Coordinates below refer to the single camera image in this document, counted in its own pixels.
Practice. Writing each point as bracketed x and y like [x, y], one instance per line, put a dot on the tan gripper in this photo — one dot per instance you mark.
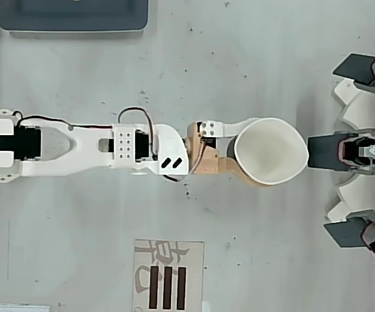
[206, 159]

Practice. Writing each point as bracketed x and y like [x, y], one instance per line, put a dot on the white paper cup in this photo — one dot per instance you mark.
[268, 152]

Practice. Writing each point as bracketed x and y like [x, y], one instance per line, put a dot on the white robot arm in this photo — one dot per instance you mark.
[86, 152]

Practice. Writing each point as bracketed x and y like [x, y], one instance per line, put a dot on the white gear-shaped valve base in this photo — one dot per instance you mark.
[353, 107]

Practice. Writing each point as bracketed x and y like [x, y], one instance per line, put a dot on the card with brown bars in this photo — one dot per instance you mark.
[167, 276]

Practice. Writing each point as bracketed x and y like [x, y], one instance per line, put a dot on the grey plastic tray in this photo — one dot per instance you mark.
[73, 14]

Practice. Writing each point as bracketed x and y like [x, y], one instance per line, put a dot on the white flat box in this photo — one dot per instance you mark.
[16, 308]

